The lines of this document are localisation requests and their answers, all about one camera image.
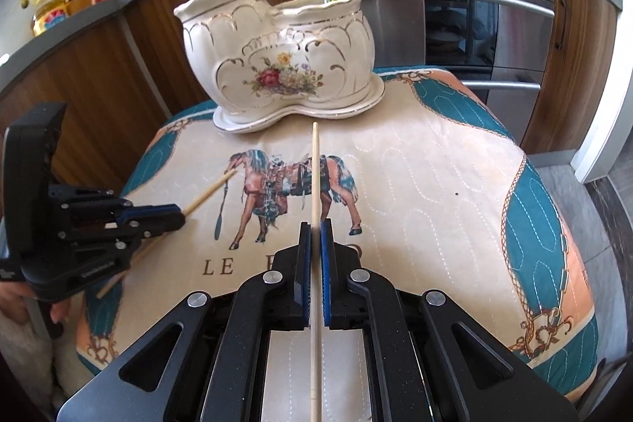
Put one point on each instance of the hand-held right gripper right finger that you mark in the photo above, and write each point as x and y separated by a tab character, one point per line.
325	264

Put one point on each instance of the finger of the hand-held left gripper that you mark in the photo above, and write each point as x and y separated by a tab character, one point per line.
158	213
148	234

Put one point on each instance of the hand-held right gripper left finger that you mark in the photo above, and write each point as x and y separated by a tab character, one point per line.
306	264

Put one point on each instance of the wooden chopstick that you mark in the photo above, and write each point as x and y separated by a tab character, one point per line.
315	175
207	193

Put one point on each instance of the floral ceramic double utensil holder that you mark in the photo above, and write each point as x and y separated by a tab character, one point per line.
232	46

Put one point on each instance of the person's left hand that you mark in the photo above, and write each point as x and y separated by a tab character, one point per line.
15	301

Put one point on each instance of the horse printed quilted cloth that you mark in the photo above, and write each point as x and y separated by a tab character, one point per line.
420	204

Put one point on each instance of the large yellow jar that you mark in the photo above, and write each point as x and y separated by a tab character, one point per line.
49	19

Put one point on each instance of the white fluffy cloth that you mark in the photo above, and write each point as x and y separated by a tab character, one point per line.
29	362

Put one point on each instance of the stainless steel built-in oven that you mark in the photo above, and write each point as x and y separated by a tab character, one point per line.
470	16

